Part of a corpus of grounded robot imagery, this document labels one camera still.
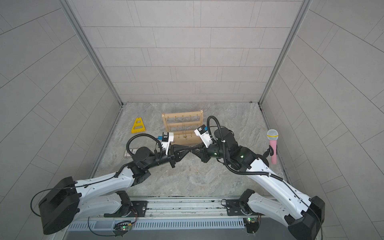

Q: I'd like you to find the yellow triangular plastic piece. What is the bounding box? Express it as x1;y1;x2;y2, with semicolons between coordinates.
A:
131;118;146;134

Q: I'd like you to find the small card box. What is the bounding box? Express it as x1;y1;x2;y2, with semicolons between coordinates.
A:
122;147;139;160

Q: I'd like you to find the wooden jewelry display stand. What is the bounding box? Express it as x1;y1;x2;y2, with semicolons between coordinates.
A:
162;110;204;146

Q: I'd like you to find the green circuit board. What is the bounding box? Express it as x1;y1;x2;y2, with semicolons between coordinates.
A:
243;218;260;235
113;221;134;237

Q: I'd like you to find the pink toy microphone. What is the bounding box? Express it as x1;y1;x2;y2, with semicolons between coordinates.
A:
267;129;279;165

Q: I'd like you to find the right green circuit board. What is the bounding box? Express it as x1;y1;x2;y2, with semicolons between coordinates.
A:
243;218;260;235

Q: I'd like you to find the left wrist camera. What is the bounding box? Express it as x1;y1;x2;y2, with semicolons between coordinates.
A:
158;133;174;155

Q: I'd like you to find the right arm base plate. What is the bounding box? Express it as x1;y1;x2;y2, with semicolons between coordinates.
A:
221;199;263;217

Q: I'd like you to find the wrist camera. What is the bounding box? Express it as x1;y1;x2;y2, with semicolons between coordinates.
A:
194;125;213;148
158;133;174;155

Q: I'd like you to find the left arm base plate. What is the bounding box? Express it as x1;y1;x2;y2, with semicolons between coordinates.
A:
104;201;148;218

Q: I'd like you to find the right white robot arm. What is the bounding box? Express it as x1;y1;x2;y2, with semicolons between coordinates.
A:
194;116;325;240

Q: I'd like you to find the white ventilation grille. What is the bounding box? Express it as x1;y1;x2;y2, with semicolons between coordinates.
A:
68;218;245;232

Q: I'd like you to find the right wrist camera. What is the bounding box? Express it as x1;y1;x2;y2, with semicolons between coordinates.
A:
194;125;213;148

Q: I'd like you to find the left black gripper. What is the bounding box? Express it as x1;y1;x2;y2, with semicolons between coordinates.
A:
144;144;190;170

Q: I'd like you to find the aluminium mounting rail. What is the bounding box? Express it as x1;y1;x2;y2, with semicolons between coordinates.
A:
71;196;310;221

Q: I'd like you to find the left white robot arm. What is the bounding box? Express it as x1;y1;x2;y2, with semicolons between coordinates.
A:
36;133;195;235

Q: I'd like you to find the left green circuit board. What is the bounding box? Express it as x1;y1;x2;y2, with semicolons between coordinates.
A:
113;221;134;237

